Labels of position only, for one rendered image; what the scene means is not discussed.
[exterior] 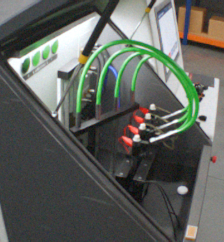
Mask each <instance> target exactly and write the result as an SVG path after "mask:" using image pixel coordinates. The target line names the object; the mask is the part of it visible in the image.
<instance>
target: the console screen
mask: <svg viewBox="0 0 224 242"><path fill-rule="evenodd" d="M154 13H155V21H156V23H157V30H158V35H159V43H160V49H161V51H163V52H164V53H165V54H167V55H168V56H169V57H171V58H172V59H173V60H174V61H176V62H177V59H178V58H179V56H180V51H179V45H178V39H177V33H176V23H175V19H174V12H173V7H172V2H171V0H164V1H162V2H161V3H159V4H158V5H156V6H155V8H154ZM163 68H164V74H165V82H166V83H167V80H168V78H169V76H170V75H171V73H172V72H171V71H170V70H169V69H168V68H167V67H166V66H165V65H163Z"/></svg>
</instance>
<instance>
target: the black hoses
mask: <svg viewBox="0 0 224 242"><path fill-rule="evenodd" d="M104 51H105V52H106V54H107V56H108V60H109V58H110V56H109V53H108V51H107V50H106V49H105V50H104ZM100 54H101V57H102V58H103V69H104V67H105V65H106V61H105V57H104V55H103V53H102V52H101V53H100ZM96 58H97V61H98V73H97V72H92V74H96V75H97V77H98V79H97V83H96V89H95V92H94V96H93V99H92V101H91V100H87V102H89V103H91V105H88V104H86V106H84V108H83V109H82V112H81V115H83V117H85V118H83V117H82V116H81V119H82V120H86V119H87V118H88V116H90V114H92V112H93V111H94V110H95V109H96V103H97V94H98V86H99V80H100V74H101V63H100V60H99V57H98V56H97V57H96ZM107 72H108V71H107ZM107 72H106V75H107ZM106 75H105V78H104V81H105V79H106ZM103 88H104V89H103V92H102V94H101V98H102V97H103V95H104V93H105V91H106V86H105V83H104V82H103ZM88 107H89V109H88ZM85 110H88V112H86V111H85ZM83 112H84V113H85V114H86V115H85V114H84V113H83Z"/></svg>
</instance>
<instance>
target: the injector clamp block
mask: <svg viewBox="0 0 224 242"><path fill-rule="evenodd" d="M158 135H160V134H156V133H154V134H153V136H152V137H156V136H158ZM161 147H162V141H161V142H159V143H158V144H154V145H152V144H149V145H148V148H147V150H146V152H145V153H146V156H144V157H143V159H142V161H141V163H140V166H139V167H138V170H137V173H136V174H135V176H134V179H133V185H134V184H136V183H141V182H145V181H153V179H154V170H155V164H156V162H157V159H158V157H159V154H160V150H161ZM131 161H132V158H126V157H124V159H123V161H122V162H121V164H120V167H119V168H118V171H117V172H116V174H115V180H116V181H117V182H118V184H119V185H120V186H121V187H122V188H124V189H125V190H127V189H128V190H129V185H130V173H131ZM151 184H152V183H145V184H143V185H139V186H137V185H135V186H133V187H132V197H134V198H136V199H141V200H142V197H143V195H144V193H148V191H149V189H150V186H151Z"/></svg>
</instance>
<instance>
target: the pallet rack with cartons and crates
mask: <svg viewBox="0 0 224 242"><path fill-rule="evenodd" d="M195 1H196V2H195V6H192V5H191V3H192V0H187V1H186V4H185V5H183V6H182V7H180V8H179V15H178V16H179V19H178V21H177V27H178V33H179V38H183V40H182V44H183V45H187V44H188V39H189V40H192V41H197V42H203V43H207V44H210V45H216V46H219V47H222V48H224V18H223V17H219V16H215V15H213V17H211V19H210V22H209V28H207V27H205V23H206V12H207V9H206V8H201V7H199V4H200V0H195Z"/></svg>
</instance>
